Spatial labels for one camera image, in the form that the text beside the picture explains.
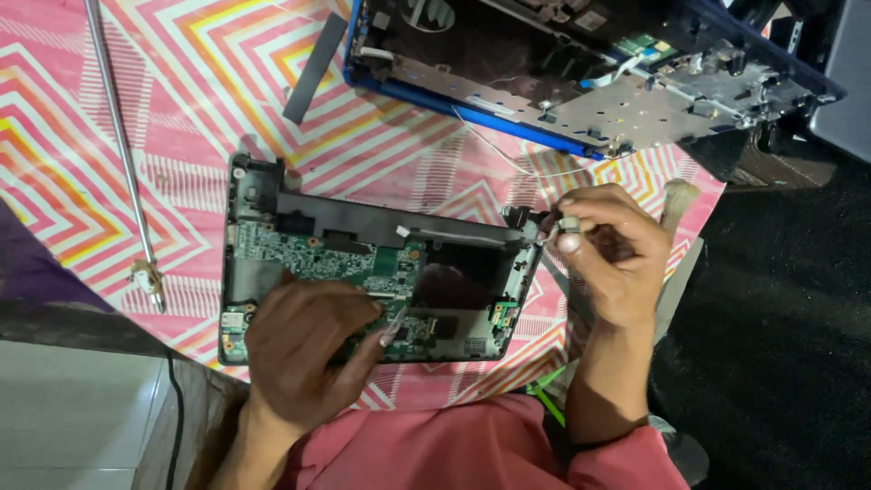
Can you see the clear plastic pry tool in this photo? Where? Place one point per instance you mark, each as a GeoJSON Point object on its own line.
{"type": "Point", "coordinates": [394, 326]}

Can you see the person's right hand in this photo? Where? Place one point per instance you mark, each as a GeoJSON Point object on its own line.
{"type": "Point", "coordinates": [626, 265]}

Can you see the blue opened laptop chassis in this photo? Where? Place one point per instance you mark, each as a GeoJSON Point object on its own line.
{"type": "Point", "coordinates": [599, 102]}

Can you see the grey closed laptop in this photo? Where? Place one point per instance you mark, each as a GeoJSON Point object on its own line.
{"type": "Point", "coordinates": [847, 81]}

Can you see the person's pink shirt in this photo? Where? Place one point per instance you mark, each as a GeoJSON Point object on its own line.
{"type": "Point", "coordinates": [463, 449]}

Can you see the pink zigzag patterned cloth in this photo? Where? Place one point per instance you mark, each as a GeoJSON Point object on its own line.
{"type": "Point", "coordinates": [224, 88]}

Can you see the grey laptop base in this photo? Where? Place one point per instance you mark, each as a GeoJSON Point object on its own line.
{"type": "Point", "coordinates": [469, 272]}

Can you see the person's left hand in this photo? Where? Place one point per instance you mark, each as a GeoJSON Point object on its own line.
{"type": "Point", "coordinates": [299, 354]}

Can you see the small green daughter board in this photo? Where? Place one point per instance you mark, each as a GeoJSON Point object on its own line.
{"type": "Point", "coordinates": [505, 314]}

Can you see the green laptop motherboard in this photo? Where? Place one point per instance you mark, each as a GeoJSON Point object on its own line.
{"type": "Point", "coordinates": [320, 255]}

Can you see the long metal rod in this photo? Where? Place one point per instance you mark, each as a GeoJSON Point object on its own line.
{"type": "Point", "coordinates": [122, 150]}

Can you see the small metal connector part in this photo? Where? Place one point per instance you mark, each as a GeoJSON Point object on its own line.
{"type": "Point", "coordinates": [570, 224]}

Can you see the purple cloth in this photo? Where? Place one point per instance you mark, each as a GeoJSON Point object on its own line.
{"type": "Point", "coordinates": [41, 265]}

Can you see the dark grey plastic strip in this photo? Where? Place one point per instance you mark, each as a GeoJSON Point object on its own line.
{"type": "Point", "coordinates": [314, 68]}

